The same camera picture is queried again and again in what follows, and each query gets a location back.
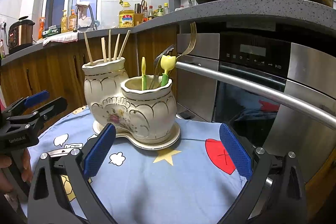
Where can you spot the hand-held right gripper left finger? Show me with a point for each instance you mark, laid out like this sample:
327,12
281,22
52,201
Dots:
99,153

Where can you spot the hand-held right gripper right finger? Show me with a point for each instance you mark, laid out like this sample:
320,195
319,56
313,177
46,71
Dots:
235,153

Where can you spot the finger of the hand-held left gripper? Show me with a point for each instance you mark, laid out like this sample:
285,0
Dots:
36,98
50,108

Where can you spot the cream ceramic utensil holder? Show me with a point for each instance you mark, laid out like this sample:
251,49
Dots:
152,113

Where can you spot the silver metal fork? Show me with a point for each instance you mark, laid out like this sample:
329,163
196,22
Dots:
160,66

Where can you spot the yellow tulip green spoon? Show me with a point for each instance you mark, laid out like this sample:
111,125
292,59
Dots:
167,62

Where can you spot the gold metal fork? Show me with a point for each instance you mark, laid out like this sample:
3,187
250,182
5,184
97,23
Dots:
193,35

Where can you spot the person's left hand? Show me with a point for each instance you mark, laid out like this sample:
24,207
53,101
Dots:
27,169

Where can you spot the wooden base cabinet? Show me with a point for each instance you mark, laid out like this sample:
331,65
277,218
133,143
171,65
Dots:
321,187
52,69

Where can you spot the white dish cloth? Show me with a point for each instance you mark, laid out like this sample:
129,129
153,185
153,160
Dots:
60,39

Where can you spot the electric pressure cooker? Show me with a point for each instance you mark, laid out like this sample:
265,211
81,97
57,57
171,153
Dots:
21,36

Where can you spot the cream ceramic saucer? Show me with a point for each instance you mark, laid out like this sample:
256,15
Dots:
162,144

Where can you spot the cartoon printed blue cloth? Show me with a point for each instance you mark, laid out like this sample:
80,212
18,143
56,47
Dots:
157,187

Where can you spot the green box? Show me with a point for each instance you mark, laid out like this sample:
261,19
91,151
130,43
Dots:
51,32

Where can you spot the orange spray bottle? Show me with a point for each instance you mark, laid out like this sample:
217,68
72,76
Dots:
41,29

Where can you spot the yellow dish soap bottle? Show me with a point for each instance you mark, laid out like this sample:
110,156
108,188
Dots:
72,22
64,23

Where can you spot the metal faucet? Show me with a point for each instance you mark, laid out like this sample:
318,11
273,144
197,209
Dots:
92,22

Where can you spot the white cloth faucet cover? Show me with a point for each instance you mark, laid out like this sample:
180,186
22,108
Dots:
82,12

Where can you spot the stainless built-in oven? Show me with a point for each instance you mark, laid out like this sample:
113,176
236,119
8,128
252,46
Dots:
309,64

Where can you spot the yellow cooking oil bottle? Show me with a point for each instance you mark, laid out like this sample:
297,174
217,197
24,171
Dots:
126,18

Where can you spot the yellow knife block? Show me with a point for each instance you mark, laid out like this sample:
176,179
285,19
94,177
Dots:
138,16

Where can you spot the red-capped sauce bottle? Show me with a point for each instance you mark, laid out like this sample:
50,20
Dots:
151,14

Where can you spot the grey speckled countertop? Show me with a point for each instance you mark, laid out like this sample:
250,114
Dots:
236,12

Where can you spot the green glass bottle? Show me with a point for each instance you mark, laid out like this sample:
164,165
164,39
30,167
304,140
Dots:
159,12

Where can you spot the yellow-capped bottle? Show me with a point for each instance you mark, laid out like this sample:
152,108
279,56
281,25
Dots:
166,9

